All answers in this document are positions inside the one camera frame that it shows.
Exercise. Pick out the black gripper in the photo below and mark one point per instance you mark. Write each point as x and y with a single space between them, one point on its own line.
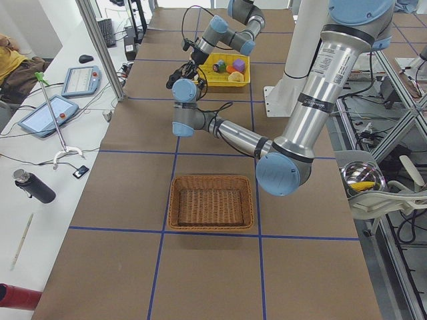
183 71
199 56

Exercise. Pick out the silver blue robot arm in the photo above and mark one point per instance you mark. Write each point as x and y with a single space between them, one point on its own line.
218 30
284 163

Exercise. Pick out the yellow wicker basket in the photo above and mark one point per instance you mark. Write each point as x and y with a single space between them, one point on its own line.
221 79

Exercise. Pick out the brown wicker basket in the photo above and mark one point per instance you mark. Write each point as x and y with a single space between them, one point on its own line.
210 203

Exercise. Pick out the small blue can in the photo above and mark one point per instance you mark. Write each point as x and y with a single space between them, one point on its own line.
219 66

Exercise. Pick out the orange toy carrot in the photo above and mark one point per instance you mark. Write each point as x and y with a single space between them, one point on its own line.
230 69

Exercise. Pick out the purple foam cube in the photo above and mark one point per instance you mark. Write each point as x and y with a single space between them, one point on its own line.
239 65

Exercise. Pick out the toy croissant bread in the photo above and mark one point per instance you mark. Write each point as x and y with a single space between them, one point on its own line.
236 76

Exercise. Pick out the black keyboard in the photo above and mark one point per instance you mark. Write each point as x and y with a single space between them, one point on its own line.
107 32

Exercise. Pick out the black computer mouse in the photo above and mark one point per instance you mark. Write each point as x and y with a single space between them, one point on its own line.
85 58

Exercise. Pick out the teach pendant tablet upper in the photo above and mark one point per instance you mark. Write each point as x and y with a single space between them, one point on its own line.
81 81

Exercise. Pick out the teach pendant tablet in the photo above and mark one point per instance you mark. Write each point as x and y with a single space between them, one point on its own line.
81 81
40 122

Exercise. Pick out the small black phone device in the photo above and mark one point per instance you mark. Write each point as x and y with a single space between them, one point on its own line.
80 172

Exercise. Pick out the reacher grabber tool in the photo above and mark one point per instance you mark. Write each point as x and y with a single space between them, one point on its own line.
65 149

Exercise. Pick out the teach pendant tablet lower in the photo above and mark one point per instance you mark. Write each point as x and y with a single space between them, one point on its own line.
40 122

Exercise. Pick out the seated person in yellow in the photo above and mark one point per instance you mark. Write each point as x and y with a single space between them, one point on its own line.
18 71

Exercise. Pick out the black water bottle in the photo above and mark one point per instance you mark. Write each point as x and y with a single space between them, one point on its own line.
31 184

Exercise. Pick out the steel bowl with corn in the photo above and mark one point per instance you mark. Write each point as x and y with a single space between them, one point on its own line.
359 176

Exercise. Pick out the white pen stick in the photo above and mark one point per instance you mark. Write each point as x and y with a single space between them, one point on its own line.
20 246

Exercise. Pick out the red cylinder object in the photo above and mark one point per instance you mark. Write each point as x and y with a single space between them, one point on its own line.
14 297

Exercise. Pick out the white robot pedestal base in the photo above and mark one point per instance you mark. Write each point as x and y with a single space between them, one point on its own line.
281 99

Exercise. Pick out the aluminium frame post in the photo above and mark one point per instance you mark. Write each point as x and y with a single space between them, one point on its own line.
88 16

